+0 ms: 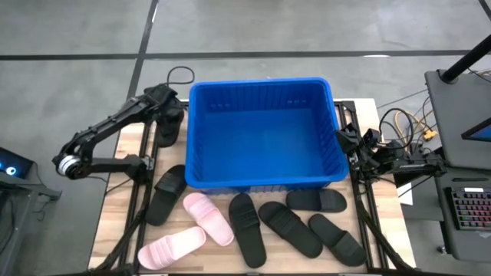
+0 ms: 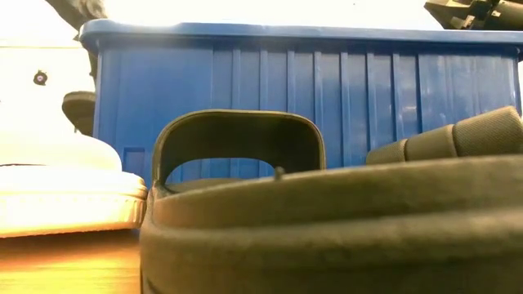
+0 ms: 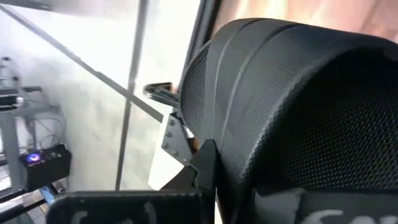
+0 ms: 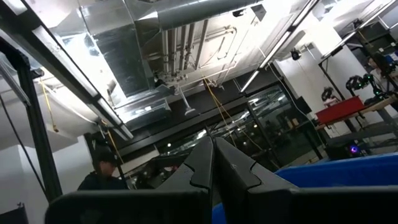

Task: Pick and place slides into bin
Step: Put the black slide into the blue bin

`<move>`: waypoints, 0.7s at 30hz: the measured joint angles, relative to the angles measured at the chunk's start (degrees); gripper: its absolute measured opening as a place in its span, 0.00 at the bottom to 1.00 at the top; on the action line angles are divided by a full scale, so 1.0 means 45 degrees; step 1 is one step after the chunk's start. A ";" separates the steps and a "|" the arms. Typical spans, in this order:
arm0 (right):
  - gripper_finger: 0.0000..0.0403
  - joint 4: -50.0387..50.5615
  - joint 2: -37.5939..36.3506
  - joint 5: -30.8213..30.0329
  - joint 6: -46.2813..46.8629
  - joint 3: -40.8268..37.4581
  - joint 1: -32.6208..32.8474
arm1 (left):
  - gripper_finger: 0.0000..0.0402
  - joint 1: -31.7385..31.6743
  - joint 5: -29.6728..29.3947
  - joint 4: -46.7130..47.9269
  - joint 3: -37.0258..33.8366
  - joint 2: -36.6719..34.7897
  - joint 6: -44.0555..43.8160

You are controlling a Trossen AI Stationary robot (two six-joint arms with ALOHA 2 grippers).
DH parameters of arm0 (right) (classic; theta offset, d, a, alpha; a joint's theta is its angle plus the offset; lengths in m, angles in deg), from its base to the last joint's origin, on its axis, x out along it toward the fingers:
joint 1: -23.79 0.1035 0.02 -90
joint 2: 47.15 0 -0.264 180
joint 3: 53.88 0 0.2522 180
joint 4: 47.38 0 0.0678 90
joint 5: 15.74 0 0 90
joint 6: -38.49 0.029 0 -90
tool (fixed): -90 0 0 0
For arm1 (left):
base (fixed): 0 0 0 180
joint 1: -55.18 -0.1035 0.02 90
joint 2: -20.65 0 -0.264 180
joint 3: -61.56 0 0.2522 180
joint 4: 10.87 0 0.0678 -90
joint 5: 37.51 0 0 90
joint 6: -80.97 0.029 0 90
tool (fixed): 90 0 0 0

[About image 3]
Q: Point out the black computer with blue light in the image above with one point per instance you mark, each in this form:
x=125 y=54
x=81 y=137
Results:
x=46 y=169

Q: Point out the dark frame post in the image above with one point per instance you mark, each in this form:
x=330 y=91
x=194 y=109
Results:
x=200 y=31

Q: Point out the grey metal stand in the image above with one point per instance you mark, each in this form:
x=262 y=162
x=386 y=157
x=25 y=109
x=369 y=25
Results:
x=11 y=140

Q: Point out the black rubber slide sandal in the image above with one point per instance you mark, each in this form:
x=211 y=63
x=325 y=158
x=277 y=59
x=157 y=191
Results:
x=280 y=93

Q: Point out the grey metal bracket with bolts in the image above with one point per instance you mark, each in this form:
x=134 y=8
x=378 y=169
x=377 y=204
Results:
x=177 y=140

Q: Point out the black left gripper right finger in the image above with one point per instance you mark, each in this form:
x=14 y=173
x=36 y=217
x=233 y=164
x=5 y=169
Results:
x=342 y=207

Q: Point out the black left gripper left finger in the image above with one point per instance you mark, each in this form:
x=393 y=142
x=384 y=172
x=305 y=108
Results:
x=140 y=208

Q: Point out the grey aluminium frame strut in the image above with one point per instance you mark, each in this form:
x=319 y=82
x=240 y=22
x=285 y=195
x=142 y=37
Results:
x=81 y=62
x=132 y=77

